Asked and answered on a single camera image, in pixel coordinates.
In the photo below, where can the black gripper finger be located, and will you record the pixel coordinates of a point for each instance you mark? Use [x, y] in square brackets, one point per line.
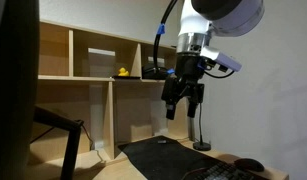
[192, 109]
[170, 111]

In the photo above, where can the black case on shelf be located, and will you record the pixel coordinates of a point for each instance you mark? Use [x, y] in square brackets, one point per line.
[150, 72]

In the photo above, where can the black computer mouse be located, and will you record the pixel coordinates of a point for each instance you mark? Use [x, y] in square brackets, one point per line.
[249, 164]

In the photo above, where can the black desk mat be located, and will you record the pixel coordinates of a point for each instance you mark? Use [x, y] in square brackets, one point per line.
[162, 158]

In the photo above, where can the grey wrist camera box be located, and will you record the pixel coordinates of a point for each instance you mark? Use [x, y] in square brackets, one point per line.
[220, 58]

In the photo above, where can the black monitor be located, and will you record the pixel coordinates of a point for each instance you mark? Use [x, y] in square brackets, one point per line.
[19, 57]

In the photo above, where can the black gooseneck desk lamp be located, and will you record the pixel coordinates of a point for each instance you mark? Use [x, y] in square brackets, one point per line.
[201, 145]

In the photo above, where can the yellow rubber duck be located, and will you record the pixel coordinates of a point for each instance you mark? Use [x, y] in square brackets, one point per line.
[123, 72]

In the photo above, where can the wooden shelf unit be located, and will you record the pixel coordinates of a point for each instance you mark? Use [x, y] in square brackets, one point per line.
[75, 81]

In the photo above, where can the black tray under duck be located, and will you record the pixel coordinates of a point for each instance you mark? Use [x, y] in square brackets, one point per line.
[127, 77]

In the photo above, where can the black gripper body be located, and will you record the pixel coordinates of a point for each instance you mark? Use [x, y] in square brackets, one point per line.
[184, 82]

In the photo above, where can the dark mechanical keyboard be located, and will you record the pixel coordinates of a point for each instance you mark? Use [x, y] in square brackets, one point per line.
[220, 171]

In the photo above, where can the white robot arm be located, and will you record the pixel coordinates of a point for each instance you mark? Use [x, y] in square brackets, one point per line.
[200, 21]

